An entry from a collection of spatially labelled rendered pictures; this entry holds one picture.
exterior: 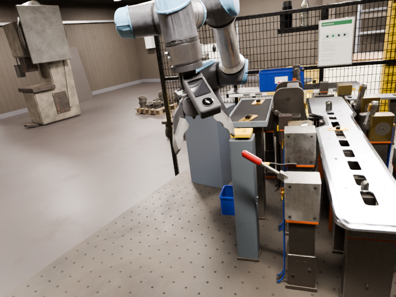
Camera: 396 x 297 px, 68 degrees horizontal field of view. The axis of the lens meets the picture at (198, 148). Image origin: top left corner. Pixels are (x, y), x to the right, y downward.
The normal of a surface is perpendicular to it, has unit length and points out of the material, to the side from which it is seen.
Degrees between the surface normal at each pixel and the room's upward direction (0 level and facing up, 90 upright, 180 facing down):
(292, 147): 90
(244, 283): 0
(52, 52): 90
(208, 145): 90
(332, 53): 90
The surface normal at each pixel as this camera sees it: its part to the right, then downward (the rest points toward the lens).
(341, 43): -0.28, 0.36
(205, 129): -0.55, 0.35
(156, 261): -0.11, -0.93
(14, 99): 0.83, 0.11
